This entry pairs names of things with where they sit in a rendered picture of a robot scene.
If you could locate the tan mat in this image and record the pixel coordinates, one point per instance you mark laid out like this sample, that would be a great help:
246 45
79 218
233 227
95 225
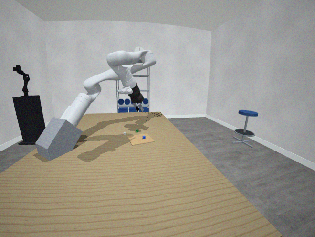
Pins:
137 139

